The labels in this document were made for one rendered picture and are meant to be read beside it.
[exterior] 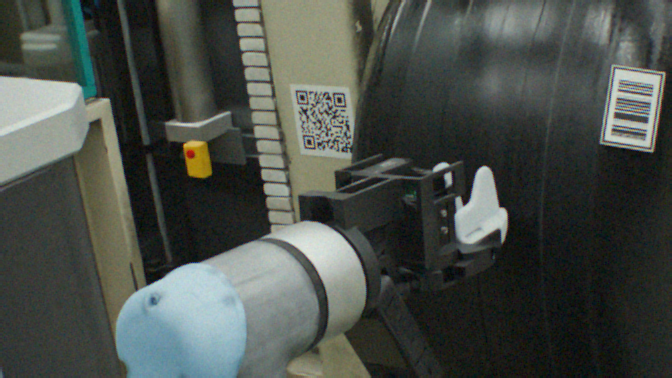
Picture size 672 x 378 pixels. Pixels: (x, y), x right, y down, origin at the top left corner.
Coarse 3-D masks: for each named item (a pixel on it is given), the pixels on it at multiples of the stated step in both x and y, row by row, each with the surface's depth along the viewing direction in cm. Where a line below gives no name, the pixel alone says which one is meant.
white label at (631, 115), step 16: (624, 80) 96; (640, 80) 96; (656, 80) 96; (608, 96) 97; (624, 96) 96; (640, 96) 96; (656, 96) 96; (608, 112) 96; (624, 112) 96; (640, 112) 96; (656, 112) 96; (608, 128) 96; (624, 128) 96; (640, 128) 96; (608, 144) 96; (624, 144) 96; (640, 144) 96
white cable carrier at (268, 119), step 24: (240, 0) 137; (240, 24) 138; (264, 48) 137; (264, 72) 138; (264, 96) 140; (264, 120) 141; (264, 144) 142; (264, 168) 143; (288, 192) 142; (288, 216) 143
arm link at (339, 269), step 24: (288, 240) 80; (312, 240) 81; (336, 240) 82; (312, 264) 79; (336, 264) 81; (360, 264) 82; (336, 288) 80; (360, 288) 82; (336, 312) 80; (360, 312) 83
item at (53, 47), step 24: (0, 0) 128; (24, 0) 130; (48, 0) 132; (72, 0) 134; (0, 24) 128; (24, 24) 130; (48, 24) 133; (72, 24) 135; (0, 48) 128; (24, 48) 131; (48, 48) 133; (72, 48) 136; (0, 72) 129; (24, 72) 131; (48, 72) 133; (72, 72) 136
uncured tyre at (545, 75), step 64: (448, 0) 107; (512, 0) 104; (576, 0) 100; (640, 0) 99; (384, 64) 109; (448, 64) 105; (512, 64) 101; (576, 64) 98; (640, 64) 98; (384, 128) 108; (448, 128) 104; (512, 128) 100; (576, 128) 97; (512, 192) 100; (576, 192) 97; (640, 192) 97; (512, 256) 101; (576, 256) 98; (640, 256) 98; (448, 320) 107; (512, 320) 103; (576, 320) 100; (640, 320) 100
